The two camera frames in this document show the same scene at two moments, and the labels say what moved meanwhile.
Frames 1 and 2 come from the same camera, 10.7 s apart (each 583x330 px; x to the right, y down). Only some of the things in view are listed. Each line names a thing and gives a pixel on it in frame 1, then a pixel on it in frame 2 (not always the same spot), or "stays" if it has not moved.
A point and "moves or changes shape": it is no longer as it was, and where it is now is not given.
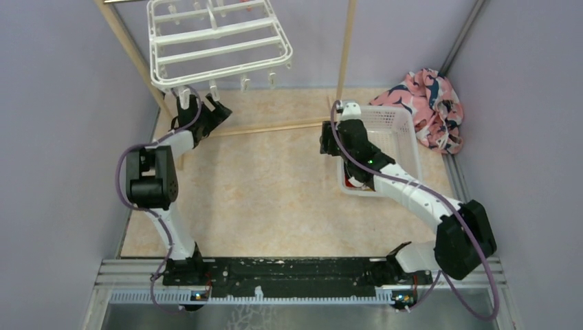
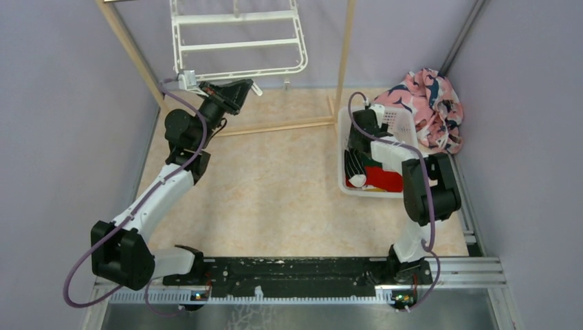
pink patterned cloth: x=437 y=108 stays
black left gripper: x=218 y=115 -> x=229 y=97
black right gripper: x=327 y=140 -> x=353 y=139
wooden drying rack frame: x=345 y=45 stays
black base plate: x=225 y=276 stays
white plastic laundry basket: x=393 y=132 stays
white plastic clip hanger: x=194 y=42 moves or changes shape
